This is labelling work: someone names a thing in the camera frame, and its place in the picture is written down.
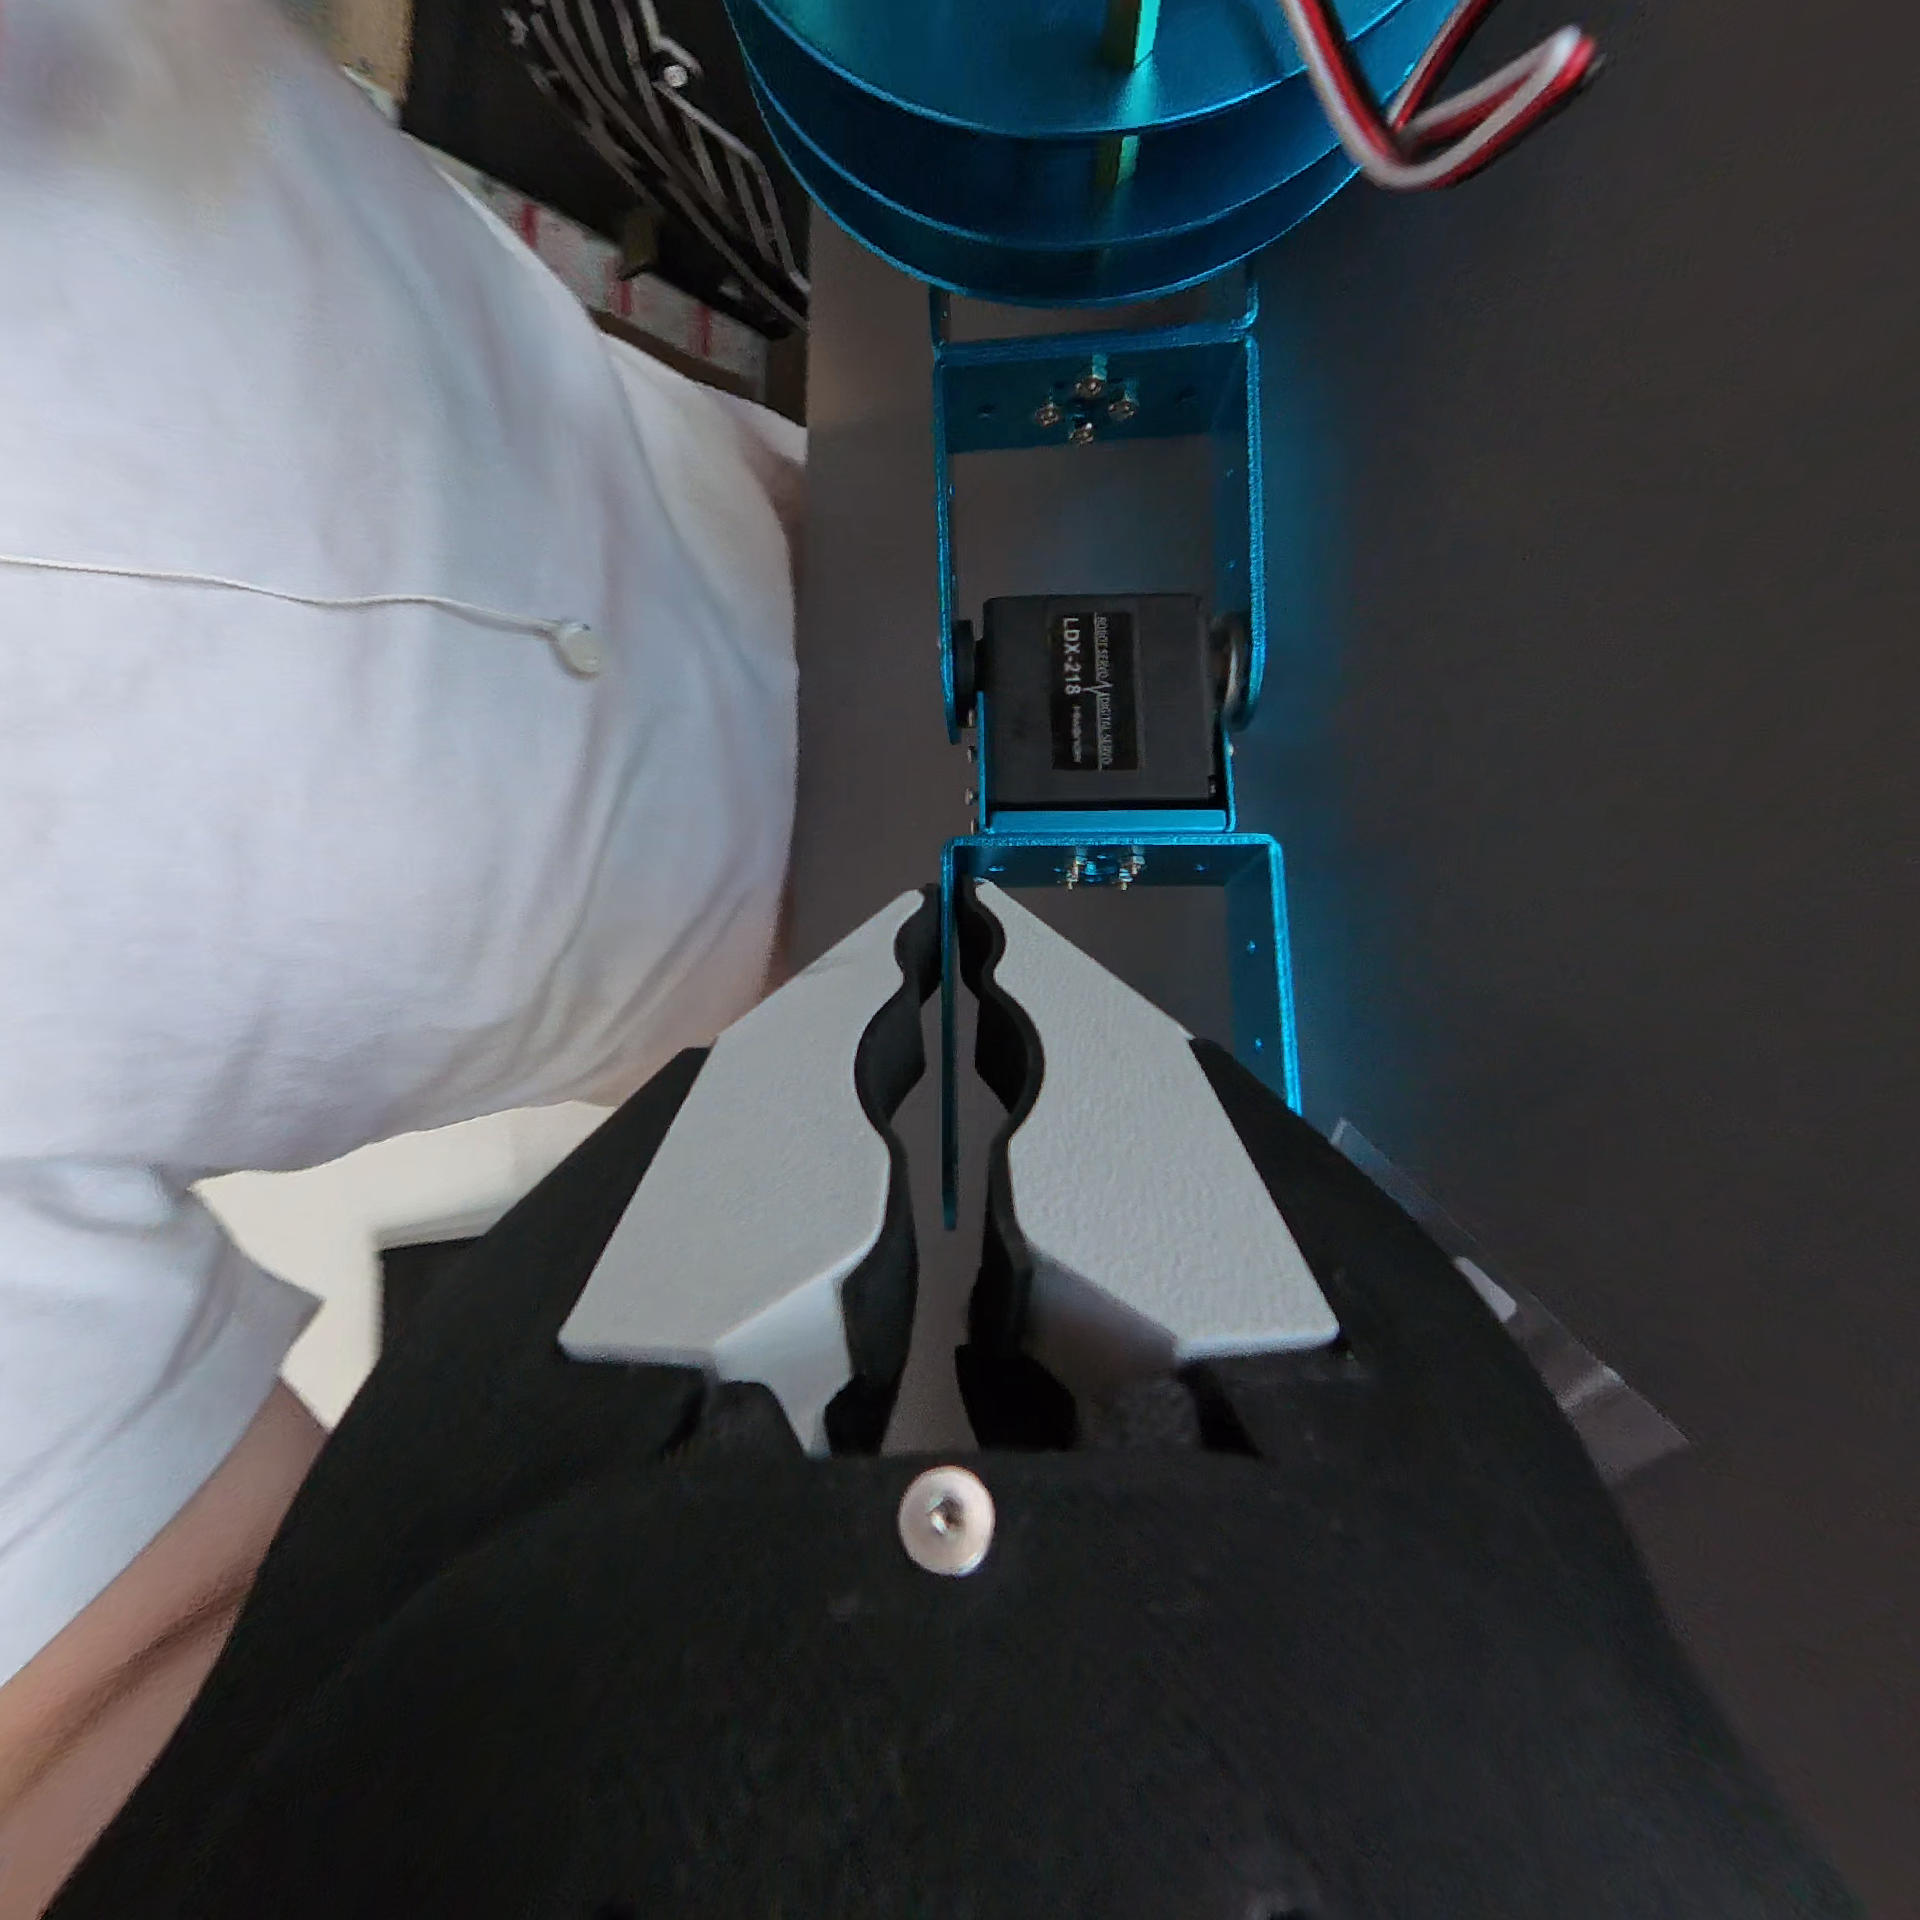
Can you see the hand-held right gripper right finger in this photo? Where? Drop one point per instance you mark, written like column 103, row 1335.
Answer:
column 1156, row 1201

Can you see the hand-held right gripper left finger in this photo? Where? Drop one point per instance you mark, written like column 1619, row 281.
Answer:
column 734, row 1201

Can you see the blue toy robot arm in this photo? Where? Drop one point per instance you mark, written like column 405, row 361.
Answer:
column 1020, row 225

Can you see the person's left forearm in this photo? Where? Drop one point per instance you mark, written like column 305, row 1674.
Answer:
column 135, row 1724

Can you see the dark grey desk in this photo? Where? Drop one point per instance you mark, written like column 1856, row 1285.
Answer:
column 1575, row 675

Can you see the small clear screw bag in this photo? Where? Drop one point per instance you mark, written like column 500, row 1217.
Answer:
column 1516, row 1319

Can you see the person's white shirt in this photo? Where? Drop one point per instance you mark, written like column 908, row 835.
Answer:
column 375, row 750

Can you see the black white-striped cloth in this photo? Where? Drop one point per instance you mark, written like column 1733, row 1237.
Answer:
column 661, row 135

